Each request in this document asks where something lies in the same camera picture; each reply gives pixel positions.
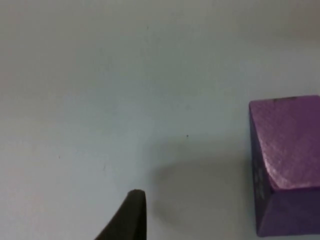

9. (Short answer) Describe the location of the purple triangular block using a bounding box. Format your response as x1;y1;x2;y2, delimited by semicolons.
248;94;320;238

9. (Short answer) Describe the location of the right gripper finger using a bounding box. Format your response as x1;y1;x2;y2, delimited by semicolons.
93;189;147;240

